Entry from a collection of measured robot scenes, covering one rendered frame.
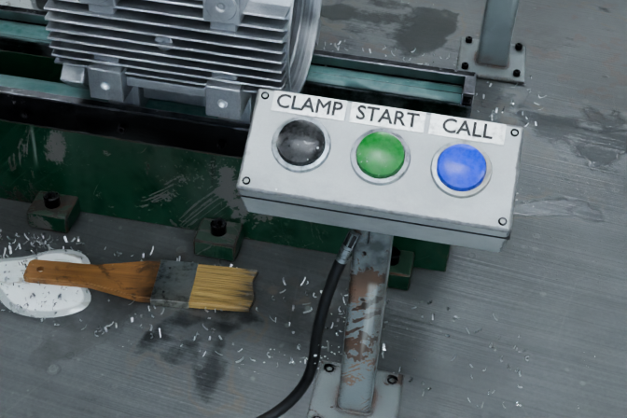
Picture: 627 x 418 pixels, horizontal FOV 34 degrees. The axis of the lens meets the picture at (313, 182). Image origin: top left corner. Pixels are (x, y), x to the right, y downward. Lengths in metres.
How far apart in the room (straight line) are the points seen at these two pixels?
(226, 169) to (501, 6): 0.42
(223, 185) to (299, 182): 0.30
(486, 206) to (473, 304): 0.31
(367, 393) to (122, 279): 0.25
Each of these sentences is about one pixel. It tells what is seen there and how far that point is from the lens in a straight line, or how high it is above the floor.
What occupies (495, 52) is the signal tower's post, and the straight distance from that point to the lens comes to 1.21.
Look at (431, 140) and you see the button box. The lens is 0.64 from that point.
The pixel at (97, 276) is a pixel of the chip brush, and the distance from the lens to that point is 0.92.
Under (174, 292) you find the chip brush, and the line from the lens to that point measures 0.90.
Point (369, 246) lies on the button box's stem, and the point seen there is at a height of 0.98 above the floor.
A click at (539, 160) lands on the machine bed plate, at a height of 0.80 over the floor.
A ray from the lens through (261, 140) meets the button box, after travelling 0.64.
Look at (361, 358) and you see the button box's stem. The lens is 0.77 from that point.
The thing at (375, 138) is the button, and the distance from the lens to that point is 0.63.
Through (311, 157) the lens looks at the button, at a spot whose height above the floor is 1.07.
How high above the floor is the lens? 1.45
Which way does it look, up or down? 39 degrees down
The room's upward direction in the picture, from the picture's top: 3 degrees clockwise
